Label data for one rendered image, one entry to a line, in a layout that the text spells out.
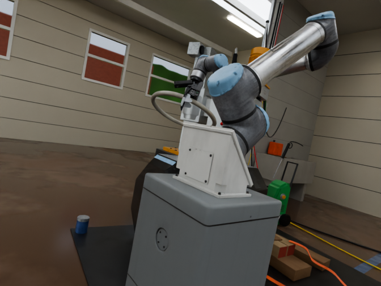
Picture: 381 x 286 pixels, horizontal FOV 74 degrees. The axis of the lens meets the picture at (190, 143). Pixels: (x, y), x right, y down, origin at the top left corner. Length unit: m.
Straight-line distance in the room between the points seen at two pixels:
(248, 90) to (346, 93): 6.12
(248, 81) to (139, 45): 7.87
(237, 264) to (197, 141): 0.45
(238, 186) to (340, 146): 6.00
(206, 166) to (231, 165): 0.09
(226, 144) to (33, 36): 7.30
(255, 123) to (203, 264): 0.55
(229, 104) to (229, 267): 0.56
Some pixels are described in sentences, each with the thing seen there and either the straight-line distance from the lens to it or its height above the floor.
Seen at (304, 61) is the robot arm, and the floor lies 1.50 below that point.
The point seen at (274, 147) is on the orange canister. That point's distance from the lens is 5.35.
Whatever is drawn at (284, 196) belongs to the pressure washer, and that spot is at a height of 0.42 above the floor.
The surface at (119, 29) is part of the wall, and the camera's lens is 8.57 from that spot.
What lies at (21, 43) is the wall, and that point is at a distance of 7.81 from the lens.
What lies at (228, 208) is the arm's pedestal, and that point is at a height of 0.84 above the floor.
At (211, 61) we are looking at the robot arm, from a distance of 1.57.
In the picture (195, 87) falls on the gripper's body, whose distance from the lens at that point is 1.56.
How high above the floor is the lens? 1.05
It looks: 3 degrees down
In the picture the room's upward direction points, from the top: 11 degrees clockwise
